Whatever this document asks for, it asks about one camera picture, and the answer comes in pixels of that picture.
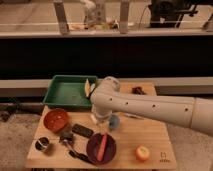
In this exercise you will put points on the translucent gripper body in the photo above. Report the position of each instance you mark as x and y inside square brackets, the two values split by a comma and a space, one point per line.
[103, 124]

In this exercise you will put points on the black eraser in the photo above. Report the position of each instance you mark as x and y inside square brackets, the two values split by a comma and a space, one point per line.
[83, 131]

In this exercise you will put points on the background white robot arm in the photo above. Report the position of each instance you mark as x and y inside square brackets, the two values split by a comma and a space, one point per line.
[90, 12]

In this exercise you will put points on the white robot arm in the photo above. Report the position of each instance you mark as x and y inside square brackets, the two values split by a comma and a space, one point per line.
[189, 112]

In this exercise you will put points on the blue small cup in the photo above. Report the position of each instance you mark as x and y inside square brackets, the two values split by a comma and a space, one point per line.
[114, 122]

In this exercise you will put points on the orange carrot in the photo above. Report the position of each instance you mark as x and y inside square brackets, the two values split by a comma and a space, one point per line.
[102, 146]

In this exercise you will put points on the wooden table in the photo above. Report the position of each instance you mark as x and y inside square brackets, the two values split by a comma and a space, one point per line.
[130, 134]

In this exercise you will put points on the black binder clip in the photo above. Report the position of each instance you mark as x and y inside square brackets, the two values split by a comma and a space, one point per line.
[66, 137]

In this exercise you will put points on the dark red grapes bunch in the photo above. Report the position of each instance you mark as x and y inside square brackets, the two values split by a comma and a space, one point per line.
[138, 90]

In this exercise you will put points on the red bowl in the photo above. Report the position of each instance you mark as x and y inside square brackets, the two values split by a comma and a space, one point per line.
[55, 120]

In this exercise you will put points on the green plastic tray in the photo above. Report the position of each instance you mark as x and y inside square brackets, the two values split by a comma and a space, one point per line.
[67, 91]

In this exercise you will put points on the red yellow apple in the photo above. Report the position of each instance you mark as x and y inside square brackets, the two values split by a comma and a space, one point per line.
[142, 153]

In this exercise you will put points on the metal cup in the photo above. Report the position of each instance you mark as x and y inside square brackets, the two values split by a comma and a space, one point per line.
[42, 144]

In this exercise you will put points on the black machine in background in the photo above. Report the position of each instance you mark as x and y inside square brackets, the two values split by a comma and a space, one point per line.
[169, 13]

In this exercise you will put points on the black handled tool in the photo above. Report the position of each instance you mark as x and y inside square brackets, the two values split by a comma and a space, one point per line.
[80, 156]

